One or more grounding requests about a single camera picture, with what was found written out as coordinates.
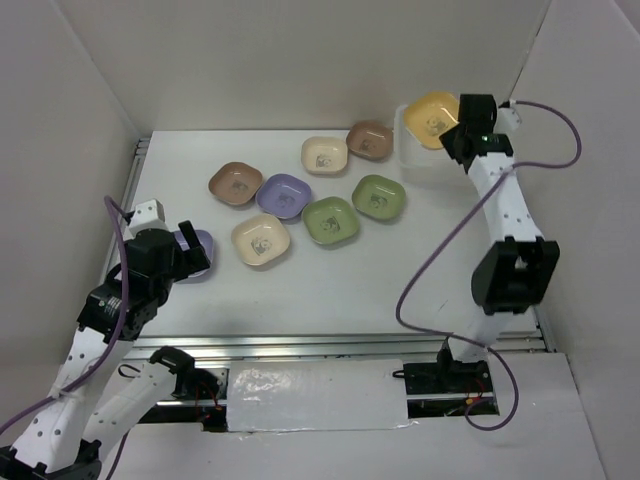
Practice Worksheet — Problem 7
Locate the yellow panda plate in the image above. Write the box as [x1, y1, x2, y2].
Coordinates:
[402, 91, 459, 150]

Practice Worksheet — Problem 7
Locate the cream panda plate front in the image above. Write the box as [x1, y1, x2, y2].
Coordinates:
[231, 213, 291, 267]

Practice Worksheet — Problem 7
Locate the cream panda plate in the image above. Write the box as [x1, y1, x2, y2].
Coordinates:
[231, 213, 291, 267]
[301, 136, 349, 175]

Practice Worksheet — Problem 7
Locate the green panda plate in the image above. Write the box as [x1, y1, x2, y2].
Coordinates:
[351, 174, 406, 221]
[301, 196, 360, 246]

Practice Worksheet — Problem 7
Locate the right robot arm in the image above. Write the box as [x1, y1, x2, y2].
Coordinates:
[435, 94, 560, 392]

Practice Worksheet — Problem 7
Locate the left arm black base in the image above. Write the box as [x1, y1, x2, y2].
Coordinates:
[138, 346, 229, 433]

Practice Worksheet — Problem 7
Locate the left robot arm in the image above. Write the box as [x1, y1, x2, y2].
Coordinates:
[1, 221, 211, 479]

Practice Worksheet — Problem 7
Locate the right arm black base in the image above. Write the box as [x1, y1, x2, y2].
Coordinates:
[392, 344, 499, 419]

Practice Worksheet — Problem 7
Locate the white plastic basket bin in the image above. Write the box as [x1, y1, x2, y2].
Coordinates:
[394, 105, 471, 189]

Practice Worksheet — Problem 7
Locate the purple panda plate near left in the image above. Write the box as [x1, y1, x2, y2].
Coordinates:
[172, 229, 219, 285]

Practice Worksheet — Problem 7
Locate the purple panda plate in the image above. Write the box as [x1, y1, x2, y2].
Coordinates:
[255, 173, 312, 220]
[172, 229, 219, 285]

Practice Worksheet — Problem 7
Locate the brown panda plate left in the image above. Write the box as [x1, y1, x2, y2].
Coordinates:
[208, 162, 264, 206]

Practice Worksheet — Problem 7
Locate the brown panda plate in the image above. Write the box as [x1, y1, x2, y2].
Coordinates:
[346, 120, 393, 161]
[208, 162, 264, 206]

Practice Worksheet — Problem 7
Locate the brown panda plate back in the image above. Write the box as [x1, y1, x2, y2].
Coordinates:
[346, 120, 393, 161]

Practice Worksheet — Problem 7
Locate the purple panda plate middle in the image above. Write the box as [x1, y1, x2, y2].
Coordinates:
[255, 173, 312, 220]

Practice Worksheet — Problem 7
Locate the cream panda plate back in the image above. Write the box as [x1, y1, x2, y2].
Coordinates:
[301, 136, 349, 175]

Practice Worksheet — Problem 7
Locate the white taped cover panel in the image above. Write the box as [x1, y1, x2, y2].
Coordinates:
[227, 359, 409, 432]

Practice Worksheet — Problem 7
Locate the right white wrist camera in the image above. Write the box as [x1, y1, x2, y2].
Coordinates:
[495, 101, 522, 134]

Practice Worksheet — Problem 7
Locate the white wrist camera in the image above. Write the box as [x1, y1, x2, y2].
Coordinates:
[495, 101, 522, 134]
[125, 199, 168, 240]

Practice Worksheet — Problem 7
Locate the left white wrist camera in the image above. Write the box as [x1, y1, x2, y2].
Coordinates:
[125, 199, 168, 240]

